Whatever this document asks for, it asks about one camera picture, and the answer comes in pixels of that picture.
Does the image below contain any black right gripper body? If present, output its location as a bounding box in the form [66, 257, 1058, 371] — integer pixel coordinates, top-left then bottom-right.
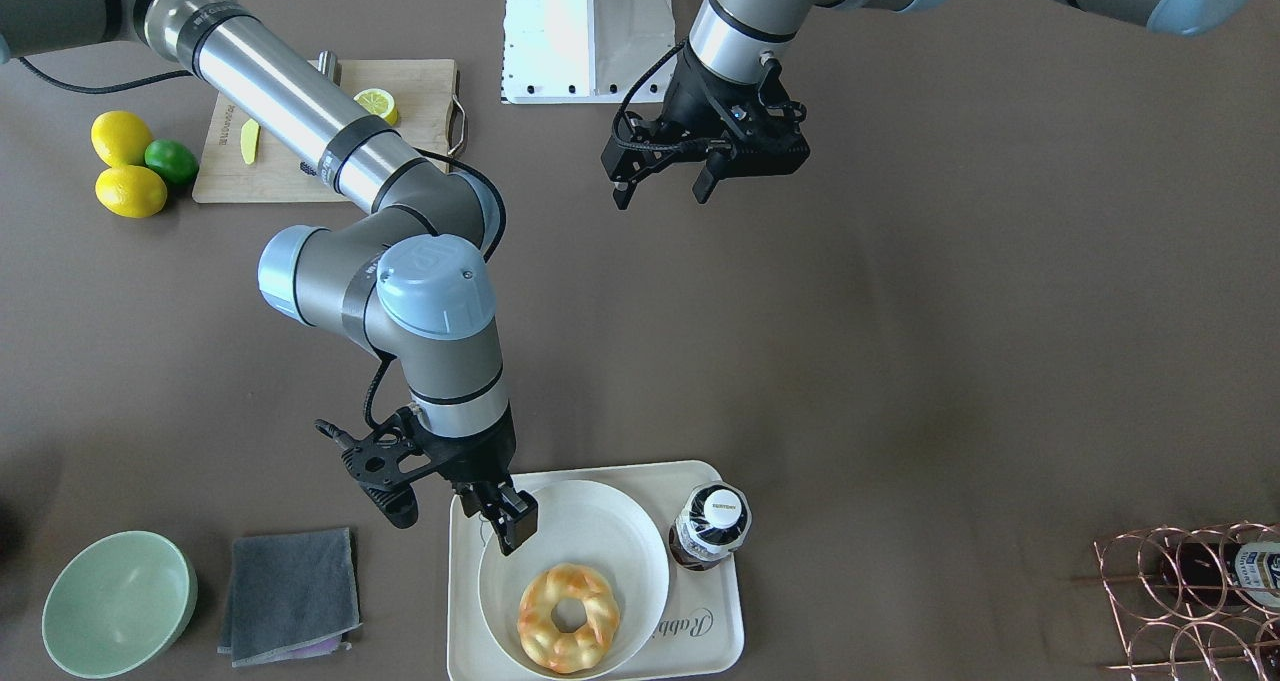
[415, 406, 516, 488]

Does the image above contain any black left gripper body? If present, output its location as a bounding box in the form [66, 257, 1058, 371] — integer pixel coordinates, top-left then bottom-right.
[602, 44, 810, 183]

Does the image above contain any white round plate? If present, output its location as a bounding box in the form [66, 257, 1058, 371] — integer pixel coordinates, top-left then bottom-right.
[477, 480, 671, 680]

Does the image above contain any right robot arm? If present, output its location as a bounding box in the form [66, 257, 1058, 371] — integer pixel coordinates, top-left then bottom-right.
[3, 0, 538, 554]

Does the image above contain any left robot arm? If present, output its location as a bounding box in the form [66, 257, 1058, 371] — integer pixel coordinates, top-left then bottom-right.
[602, 0, 1248, 210]

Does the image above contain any twisted glazed donut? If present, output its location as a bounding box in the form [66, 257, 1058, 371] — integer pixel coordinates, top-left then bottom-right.
[517, 563, 621, 675]

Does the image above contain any dark tea bottle on tray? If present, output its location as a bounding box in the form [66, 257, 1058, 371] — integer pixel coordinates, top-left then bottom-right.
[668, 480, 753, 571]

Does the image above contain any cream rabbit tray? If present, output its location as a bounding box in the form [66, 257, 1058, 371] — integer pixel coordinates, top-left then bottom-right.
[445, 460, 745, 680]

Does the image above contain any wooden cutting board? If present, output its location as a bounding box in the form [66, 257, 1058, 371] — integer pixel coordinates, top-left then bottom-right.
[192, 58, 462, 204]

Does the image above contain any grey folded cloth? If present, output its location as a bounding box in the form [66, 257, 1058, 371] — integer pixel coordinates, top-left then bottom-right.
[218, 527, 362, 668]

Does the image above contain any half lemon slice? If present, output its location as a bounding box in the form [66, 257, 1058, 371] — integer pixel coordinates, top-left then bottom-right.
[353, 87, 401, 128]

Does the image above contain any steel cylindrical muddler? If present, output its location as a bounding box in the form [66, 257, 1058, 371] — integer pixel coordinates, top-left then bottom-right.
[300, 50, 342, 178]

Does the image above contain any yellow plastic knife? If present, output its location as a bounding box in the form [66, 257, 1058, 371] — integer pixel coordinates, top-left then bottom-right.
[239, 119, 261, 166]

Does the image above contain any green bowl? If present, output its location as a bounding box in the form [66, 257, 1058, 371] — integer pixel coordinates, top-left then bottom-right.
[41, 530, 198, 680]

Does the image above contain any green lime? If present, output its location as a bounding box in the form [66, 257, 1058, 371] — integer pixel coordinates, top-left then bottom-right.
[143, 140, 200, 186]

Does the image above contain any lower yellow lemon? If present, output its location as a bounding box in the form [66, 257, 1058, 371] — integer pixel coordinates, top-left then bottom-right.
[95, 165, 169, 219]

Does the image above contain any yellow lemon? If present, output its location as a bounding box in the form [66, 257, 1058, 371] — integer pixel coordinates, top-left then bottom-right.
[90, 110, 154, 169]
[95, 165, 169, 219]

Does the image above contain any upper yellow lemon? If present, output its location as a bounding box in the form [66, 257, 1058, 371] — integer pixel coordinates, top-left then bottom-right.
[90, 110, 154, 169]

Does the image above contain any dark bottle in rack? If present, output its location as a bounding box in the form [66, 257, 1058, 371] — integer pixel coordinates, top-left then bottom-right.
[1158, 541, 1279, 612]

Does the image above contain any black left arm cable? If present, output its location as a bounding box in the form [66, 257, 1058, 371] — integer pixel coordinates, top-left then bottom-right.
[612, 41, 691, 157]

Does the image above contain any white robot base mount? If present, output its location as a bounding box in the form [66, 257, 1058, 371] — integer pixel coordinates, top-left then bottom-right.
[500, 0, 676, 106]

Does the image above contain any copper wire bottle rack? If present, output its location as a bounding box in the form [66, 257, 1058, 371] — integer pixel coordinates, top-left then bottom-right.
[1094, 522, 1277, 680]

